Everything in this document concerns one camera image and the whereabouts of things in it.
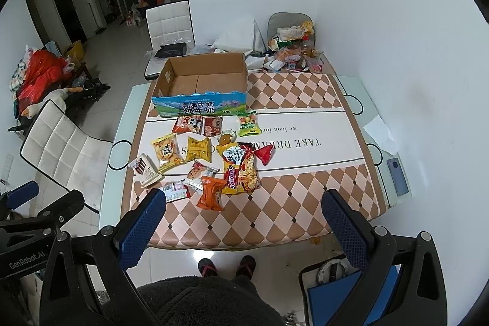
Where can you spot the operator dark fuzzy clothing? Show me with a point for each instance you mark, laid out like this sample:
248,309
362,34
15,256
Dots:
193,300

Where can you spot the white chair far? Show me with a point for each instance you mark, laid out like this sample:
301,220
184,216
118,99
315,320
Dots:
167,24

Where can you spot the panda orange snack packet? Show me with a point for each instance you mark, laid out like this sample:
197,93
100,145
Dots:
188,123

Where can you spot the cookie packet white blue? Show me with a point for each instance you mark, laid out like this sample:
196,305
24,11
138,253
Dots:
198,170

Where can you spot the black bag on chair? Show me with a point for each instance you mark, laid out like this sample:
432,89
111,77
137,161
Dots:
171,50

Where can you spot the chocolate biscuit white box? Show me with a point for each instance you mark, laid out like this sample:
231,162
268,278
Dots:
144,168

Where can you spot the right foot slipper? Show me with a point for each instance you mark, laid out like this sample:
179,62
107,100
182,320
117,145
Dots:
247,267

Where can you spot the white chair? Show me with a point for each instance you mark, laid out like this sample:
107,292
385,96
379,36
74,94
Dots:
58,149
167,24

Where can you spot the red white small box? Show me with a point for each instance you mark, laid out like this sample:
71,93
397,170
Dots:
175,191

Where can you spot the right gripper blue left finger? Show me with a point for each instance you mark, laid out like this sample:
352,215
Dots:
137,226

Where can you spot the foot slipper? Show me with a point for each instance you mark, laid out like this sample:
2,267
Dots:
207,268
247,267

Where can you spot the yellow red noodle packet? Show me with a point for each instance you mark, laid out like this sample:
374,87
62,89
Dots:
239,168

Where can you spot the round pastry in wrapper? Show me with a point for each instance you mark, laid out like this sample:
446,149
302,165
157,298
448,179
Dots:
226,137

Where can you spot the smartphone on table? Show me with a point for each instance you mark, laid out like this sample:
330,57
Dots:
397,175

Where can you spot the green candy packet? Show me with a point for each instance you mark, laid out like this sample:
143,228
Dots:
249,125

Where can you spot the pile of snacks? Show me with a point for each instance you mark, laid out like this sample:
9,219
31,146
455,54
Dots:
296,57

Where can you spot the red clothing pile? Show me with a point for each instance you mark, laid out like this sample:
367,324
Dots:
44,72

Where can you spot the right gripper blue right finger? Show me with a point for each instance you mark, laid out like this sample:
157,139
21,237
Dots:
341,219

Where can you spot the grey chair with snacks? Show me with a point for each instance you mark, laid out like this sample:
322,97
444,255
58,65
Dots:
286,28

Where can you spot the yellow cracker snack packet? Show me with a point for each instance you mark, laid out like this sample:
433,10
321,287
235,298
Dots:
167,152

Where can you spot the brown red snack packet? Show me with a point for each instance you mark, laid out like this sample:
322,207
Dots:
212,126

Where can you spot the checkered table mat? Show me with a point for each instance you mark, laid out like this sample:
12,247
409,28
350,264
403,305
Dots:
318,145

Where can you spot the left foot slipper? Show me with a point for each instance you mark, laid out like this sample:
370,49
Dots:
207,268

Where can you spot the white paper sheet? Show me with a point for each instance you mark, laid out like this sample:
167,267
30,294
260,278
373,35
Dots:
382,135

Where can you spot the small red snack packet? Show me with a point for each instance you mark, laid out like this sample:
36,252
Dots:
264,154

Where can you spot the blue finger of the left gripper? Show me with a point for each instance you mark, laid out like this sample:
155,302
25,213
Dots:
21,195

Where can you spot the white chair near left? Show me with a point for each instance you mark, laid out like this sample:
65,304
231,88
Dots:
58,149

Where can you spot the yellow printed snack packet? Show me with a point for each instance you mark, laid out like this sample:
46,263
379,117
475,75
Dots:
198,149

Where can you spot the open cardboard box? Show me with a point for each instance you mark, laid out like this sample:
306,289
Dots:
206,84

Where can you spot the blue white stool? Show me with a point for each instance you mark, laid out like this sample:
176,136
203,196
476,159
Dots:
325,286

